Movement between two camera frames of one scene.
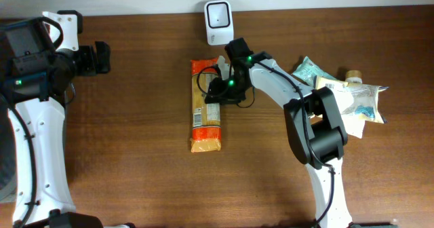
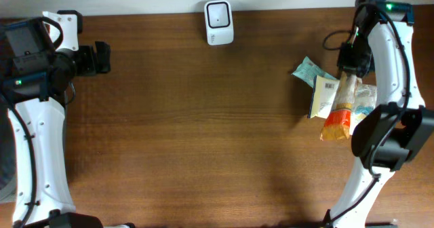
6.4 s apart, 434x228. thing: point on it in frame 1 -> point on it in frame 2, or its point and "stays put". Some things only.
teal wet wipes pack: [308, 70] stays put
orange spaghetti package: [206, 117] -> [338, 121]
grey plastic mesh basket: [8, 155] stays put
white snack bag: [359, 100] stays put
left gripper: [93, 67] stays put
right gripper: [220, 98] -> [344, 66]
